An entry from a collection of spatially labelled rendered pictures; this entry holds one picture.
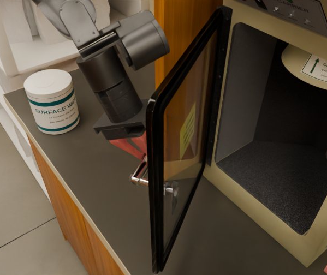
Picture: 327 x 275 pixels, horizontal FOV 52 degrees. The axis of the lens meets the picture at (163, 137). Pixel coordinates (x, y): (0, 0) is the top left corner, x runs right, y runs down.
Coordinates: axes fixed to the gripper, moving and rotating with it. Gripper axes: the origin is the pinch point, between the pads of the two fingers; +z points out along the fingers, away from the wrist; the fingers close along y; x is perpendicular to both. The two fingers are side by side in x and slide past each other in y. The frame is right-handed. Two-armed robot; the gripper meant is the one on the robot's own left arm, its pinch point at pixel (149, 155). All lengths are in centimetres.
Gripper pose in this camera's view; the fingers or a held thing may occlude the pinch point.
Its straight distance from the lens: 57.4
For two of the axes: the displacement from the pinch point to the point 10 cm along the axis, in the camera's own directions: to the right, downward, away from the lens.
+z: 3.9, 7.7, 5.0
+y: -8.5, 0.8, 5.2
